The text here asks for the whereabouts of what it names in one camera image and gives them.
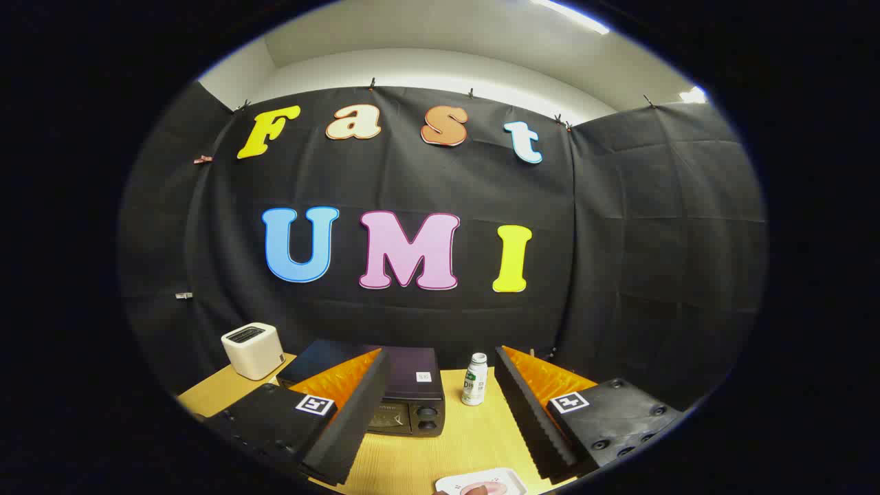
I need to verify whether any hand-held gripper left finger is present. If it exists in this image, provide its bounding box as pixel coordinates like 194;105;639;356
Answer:
203;347;393;487

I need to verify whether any white pop-up toaster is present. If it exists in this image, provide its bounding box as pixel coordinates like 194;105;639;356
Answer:
221;322;286;381

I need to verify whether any white plastic bottle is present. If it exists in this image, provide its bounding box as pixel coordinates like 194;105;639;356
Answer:
461;353;489;406

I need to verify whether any black toaster oven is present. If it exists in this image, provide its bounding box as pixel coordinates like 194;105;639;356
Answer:
276;338;446;438

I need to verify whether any white square plate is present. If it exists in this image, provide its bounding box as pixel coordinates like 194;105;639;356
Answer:
435;467;529;495

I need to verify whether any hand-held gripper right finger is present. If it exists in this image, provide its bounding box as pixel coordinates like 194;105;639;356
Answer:
494;345;686;485

